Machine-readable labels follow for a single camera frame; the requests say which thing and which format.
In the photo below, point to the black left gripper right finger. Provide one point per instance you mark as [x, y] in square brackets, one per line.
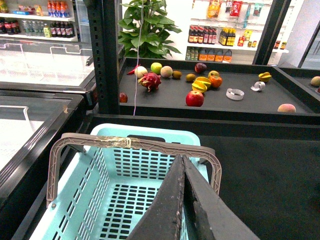
[207, 217]

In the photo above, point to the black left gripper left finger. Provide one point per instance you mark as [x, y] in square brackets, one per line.
[163, 219]

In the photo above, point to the light blue plastic basket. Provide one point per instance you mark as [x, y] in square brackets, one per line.
[103, 193]

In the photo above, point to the grey basket handle with tape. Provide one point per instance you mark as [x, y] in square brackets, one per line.
[78, 141]

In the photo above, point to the small red apple at edge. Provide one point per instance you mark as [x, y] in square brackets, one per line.
[123, 98]

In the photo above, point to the black display tray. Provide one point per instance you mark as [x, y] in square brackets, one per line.
[233, 100]

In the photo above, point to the pink peach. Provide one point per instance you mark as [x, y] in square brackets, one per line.
[286, 108]

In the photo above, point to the pink dragon fruit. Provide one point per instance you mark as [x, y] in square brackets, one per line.
[151, 81]

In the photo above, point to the brown kiwi right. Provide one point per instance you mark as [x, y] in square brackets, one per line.
[190, 77]

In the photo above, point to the brown kiwi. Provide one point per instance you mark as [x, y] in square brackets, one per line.
[190, 77]
[176, 74]

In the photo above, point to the silver curled tape strip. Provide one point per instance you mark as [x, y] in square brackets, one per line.
[258, 86]

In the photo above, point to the brown kiwi left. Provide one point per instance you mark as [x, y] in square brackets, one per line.
[176, 74]

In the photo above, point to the tan round cantaloupe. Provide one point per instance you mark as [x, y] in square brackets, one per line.
[166, 71]

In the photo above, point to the dark red plum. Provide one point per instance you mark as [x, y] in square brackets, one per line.
[200, 67]

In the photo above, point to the small yellow star fruit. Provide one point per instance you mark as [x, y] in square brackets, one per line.
[264, 77]

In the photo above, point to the beige melon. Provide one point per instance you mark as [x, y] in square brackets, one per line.
[140, 71]

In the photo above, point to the red chili pepper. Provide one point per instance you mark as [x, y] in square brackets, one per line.
[132, 70]

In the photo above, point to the green apple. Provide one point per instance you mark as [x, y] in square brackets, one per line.
[156, 68]

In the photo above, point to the glass top freezer near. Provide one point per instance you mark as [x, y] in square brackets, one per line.
[30, 122]

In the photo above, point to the glass freezer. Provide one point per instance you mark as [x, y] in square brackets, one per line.
[30, 122]
[48, 66]

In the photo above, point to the green potted plant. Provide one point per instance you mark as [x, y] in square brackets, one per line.
[146, 30]

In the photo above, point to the glass top freezer far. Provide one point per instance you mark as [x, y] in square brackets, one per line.
[48, 66]

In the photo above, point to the black shelf upright post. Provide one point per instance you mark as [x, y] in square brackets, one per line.
[102, 16]

